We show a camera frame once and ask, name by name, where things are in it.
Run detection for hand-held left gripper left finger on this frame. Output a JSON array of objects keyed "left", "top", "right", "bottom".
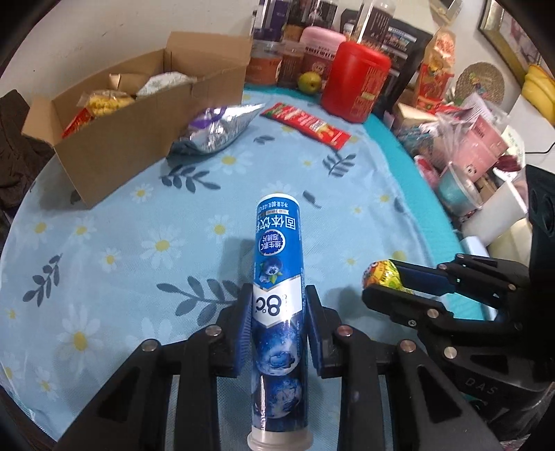
[{"left": 56, "top": 284, "right": 254, "bottom": 451}]

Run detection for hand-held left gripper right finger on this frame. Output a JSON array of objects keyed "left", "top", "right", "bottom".
[{"left": 306, "top": 284, "right": 504, "bottom": 451}]

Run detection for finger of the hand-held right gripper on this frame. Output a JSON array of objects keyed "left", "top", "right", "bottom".
[
  {"left": 396, "top": 254, "right": 530, "bottom": 322},
  {"left": 362, "top": 288, "right": 460, "bottom": 348}
]

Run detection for orange lollipop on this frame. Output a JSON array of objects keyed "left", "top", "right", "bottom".
[{"left": 363, "top": 259, "right": 434, "bottom": 300}]

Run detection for blue tablet tube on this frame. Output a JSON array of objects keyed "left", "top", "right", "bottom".
[{"left": 247, "top": 195, "right": 314, "bottom": 451}]

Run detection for brown cardboard box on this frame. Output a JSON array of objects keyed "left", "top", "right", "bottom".
[{"left": 22, "top": 31, "right": 253, "bottom": 210}]

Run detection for white patterned snack packet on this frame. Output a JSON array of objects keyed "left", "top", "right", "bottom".
[{"left": 136, "top": 71, "right": 198, "bottom": 97}]

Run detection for clear bag of yellow chips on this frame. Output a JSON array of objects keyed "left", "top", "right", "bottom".
[{"left": 78, "top": 89, "right": 135, "bottom": 118}]

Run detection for teal bowl clear lid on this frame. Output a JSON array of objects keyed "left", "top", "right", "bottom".
[{"left": 438, "top": 167, "right": 482, "bottom": 215}]

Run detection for white paper cup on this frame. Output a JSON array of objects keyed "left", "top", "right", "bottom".
[{"left": 462, "top": 178, "right": 530, "bottom": 248}]

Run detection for pink box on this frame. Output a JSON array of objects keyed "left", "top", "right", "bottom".
[{"left": 446, "top": 117, "right": 510, "bottom": 183}]

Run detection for tan cardboard box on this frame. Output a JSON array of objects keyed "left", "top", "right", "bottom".
[{"left": 392, "top": 102, "right": 434, "bottom": 131}]

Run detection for long red snack packet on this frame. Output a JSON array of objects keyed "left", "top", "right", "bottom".
[{"left": 260, "top": 102, "right": 352, "bottom": 151}]

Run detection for purple silver snack bag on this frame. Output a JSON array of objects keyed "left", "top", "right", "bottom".
[{"left": 171, "top": 103, "right": 266, "bottom": 155}]

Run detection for red gold gift bag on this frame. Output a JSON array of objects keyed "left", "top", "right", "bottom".
[{"left": 414, "top": 27, "right": 456, "bottom": 111}]

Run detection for round woven mat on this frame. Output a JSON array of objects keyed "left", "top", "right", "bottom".
[{"left": 455, "top": 62, "right": 506, "bottom": 105}]

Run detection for red canister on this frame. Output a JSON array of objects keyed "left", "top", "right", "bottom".
[{"left": 321, "top": 41, "right": 392, "bottom": 124}]

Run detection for yellow bananas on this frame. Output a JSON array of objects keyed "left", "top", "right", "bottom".
[{"left": 520, "top": 64, "right": 555, "bottom": 124}]

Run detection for green pear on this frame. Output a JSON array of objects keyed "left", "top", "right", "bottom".
[{"left": 297, "top": 71, "right": 324, "bottom": 93}]

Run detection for black printed pouch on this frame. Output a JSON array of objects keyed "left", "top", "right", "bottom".
[{"left": 386, "top": 26, "right": 430, "bottom": 100}]

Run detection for clear jar brown contents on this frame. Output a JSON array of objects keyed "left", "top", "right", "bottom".
[
  {"left": 246, "top": 40, "right": 284, "bottom": 85},
  {"left": 277, "top": 41, "right": 306, "bottom": 87}
]

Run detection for pink canister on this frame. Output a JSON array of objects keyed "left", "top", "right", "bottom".
[{"left": 299, "top": 26, "right": 348, "bottom": 85}]

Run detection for large framed picture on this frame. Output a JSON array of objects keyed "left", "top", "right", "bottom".
[{"left": 477, "top": 0, "right": 551, "bottom": 83}]

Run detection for clear bottle dark label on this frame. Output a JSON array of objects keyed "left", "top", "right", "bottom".
[
  {"left": 356, "top": 0, "right": 395, "bottom": 48},
  {"left": 299, "top": 0, "right": 339, "bottom": 31}
]

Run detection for dark coffee pouch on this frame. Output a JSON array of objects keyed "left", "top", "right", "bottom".
[{"left": 340, "top": 9, "right": 365, "bottom": 41}]

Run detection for red gold snack packet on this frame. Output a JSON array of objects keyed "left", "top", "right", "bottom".
[{"left": 62, "top": 108, "right": 94, "bottom": 138}]

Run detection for purple box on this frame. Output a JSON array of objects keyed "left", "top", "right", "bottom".
[{"left": 254, "top": 0, "right": 291, "bottom": 42}]

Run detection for small wooden picture frame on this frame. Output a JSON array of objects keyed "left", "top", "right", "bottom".
[{"left": 429, "top": 0, "right": 462, "bottom": 22}]

